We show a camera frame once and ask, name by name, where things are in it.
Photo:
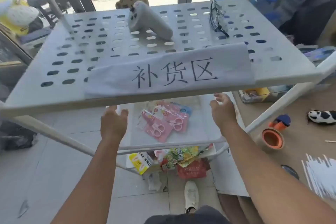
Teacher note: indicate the person's right forearm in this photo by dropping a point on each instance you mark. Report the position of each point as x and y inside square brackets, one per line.
[267, 176]

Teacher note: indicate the person's white shoe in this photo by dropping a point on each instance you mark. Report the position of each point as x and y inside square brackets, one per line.
[191, 196]

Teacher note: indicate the green snack packet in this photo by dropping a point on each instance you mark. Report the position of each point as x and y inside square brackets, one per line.
[183, 157]

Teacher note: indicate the black bag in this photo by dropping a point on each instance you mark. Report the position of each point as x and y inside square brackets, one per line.
[15, 136]

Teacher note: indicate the white perforated shelf rack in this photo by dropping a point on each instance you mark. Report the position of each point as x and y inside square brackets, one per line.
[86, 42]

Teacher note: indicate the person's left hand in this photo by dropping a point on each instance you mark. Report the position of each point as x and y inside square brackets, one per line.
[113, 124]

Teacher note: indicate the crumpled white paper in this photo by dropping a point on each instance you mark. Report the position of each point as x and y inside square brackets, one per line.
[154, 181]

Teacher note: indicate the white paper sign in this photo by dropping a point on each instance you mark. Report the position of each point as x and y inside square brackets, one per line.
[170, 73]

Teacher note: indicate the stack of white paper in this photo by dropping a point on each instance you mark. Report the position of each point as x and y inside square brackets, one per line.
[321, 178]

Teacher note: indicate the person's right hand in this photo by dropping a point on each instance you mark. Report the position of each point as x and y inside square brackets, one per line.
[223, 113]

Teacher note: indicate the red snack packet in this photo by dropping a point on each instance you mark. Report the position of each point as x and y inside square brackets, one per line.
[193, 170]

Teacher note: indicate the person's leg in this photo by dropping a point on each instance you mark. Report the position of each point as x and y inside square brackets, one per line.
[233, 209]

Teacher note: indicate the person's left thumb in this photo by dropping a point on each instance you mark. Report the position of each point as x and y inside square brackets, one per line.
[123, 114]

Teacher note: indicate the black eyeglasses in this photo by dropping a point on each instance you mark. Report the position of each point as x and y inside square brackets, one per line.
[217, 19]

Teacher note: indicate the clear plastic box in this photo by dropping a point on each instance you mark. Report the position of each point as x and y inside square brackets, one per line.
[262, 94]

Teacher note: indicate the yellow and white plush toy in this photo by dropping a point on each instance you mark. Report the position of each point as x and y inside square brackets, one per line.
[15, 12]

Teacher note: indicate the orange tape roll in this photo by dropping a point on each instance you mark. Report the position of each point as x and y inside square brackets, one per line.
[273, 139]

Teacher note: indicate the person's right thumb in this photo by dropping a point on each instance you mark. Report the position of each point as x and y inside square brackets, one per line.
[213, 105]

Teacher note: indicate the yellow and white box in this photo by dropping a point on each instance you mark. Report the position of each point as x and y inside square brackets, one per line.
[140, 162]

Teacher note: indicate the person's left forearm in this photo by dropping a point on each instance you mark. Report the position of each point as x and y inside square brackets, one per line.
[89, 179]

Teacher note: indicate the person's dark shorts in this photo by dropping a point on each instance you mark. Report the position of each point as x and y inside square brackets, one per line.
[186, 216]

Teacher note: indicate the pink scissors pack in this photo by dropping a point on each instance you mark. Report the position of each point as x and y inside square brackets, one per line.
[154, 126]
[181, 108]
[177, 120]

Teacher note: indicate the grey handheld controller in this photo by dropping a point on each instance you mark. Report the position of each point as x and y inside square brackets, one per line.
[151, 20]

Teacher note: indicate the black round disc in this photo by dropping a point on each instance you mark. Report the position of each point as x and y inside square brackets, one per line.
[290, 171]

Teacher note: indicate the black and white cow toy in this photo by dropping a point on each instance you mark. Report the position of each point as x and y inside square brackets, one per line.
[322, 117]

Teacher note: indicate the blue and orange tape dispenser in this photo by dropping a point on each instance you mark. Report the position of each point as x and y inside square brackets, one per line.
[281, 122]

